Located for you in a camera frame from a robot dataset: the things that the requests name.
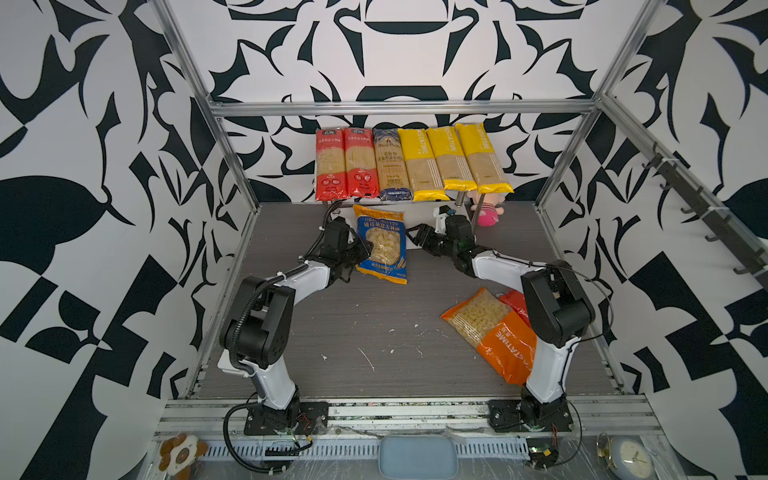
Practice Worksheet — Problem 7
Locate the white two-tier shelf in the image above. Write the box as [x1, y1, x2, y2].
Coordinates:
[316, 134, 500, 253]

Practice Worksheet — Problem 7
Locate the grey blue pad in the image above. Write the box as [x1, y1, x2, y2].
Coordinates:
[378, 435, 459, 480]

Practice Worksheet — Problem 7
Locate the yellow spaghetti bag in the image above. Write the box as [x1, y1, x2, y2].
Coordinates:
[455, 124, 514, 194]
[426, 126, 477, 192]
[398, 129, 449, 202]

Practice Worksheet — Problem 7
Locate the blue orange orecchiette bag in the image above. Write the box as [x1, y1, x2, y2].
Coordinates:
[353, 205, 407, 285]

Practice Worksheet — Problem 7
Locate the analog clock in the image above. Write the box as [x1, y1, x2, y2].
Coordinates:
[596, 432, 655, 480]

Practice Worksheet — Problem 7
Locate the pink plush pig toy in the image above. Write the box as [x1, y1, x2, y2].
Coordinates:
[468, 191, 506, 227]

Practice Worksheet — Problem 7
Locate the red macaroni bag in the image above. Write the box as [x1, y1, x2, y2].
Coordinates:
[499, 289, 531, 327]

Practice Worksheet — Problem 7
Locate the orange pasta bag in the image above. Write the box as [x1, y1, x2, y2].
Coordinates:
[441, 288, 537, 386]

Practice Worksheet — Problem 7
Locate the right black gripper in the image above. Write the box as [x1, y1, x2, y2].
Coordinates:
[405, 224, 460, 261]

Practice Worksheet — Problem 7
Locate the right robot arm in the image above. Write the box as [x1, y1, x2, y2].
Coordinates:
[406, 214, 595, 432]

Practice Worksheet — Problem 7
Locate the brown white plush toy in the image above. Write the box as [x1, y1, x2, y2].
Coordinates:
[158, 433, 209, 480]

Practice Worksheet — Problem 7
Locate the wall hook rail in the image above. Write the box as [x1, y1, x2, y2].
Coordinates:
[643, 141, 767, 291]

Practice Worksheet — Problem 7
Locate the blue gold spaghetti bag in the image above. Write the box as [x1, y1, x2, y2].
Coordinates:
[373, 129, 413, 201]

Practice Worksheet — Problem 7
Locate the red spaghetti bag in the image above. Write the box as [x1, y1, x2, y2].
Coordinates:
[342, 128, 380, 198]
[315, 129, 349, 202]

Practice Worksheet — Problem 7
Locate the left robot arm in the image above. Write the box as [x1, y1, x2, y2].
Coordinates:
[217, 201, 372, 436]

